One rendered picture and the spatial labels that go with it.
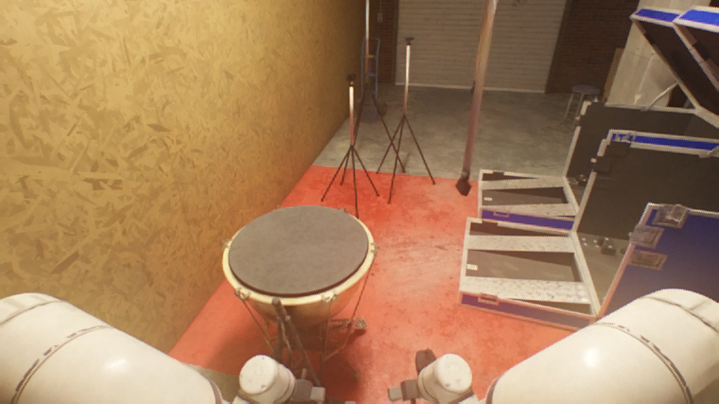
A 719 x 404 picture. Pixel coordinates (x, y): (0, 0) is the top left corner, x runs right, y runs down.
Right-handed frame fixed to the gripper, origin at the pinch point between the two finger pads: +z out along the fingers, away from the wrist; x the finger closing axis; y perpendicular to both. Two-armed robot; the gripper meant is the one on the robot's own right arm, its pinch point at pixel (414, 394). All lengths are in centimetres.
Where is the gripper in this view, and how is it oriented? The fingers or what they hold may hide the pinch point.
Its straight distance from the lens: 130.0
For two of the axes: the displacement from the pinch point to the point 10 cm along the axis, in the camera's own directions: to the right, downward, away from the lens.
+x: 9.8, 0.2, 2.0
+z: -1.7, 6.2, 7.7
